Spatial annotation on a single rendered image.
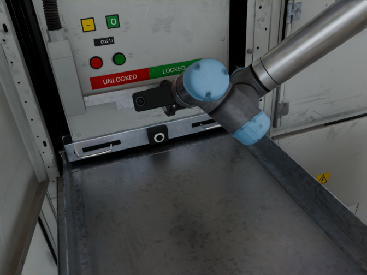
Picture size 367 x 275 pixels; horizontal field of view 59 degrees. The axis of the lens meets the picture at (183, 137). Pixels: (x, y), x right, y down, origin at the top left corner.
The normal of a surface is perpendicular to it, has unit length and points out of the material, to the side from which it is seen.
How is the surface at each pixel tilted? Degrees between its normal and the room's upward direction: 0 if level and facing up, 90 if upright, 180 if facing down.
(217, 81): 60
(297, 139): 90
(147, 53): 90
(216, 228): 0
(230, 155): 0
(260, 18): 90
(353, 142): 90
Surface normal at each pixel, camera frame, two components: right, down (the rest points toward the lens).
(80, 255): -0.06, -0.85
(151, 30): 0.32, 0.49
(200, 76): 0.26, 0.00
